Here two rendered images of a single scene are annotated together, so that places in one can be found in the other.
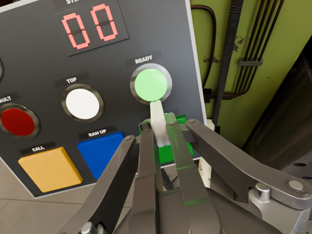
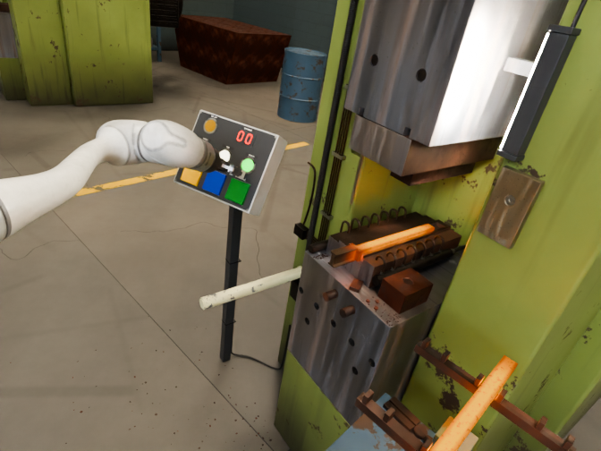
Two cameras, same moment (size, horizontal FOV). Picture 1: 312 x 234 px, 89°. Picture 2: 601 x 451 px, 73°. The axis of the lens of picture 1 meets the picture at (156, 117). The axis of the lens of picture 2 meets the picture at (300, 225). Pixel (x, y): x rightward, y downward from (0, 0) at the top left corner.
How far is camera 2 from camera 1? 1.23 m
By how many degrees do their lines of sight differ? 27
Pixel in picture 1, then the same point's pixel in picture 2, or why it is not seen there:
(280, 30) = (339, 201)
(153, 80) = (249, 164)
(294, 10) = (342, 191)
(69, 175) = (195, 178)
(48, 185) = (185, 177)
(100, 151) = (214, 176)
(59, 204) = (113, 279)
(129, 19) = (255, 142)
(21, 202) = (85, 250)
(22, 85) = (214, 139)
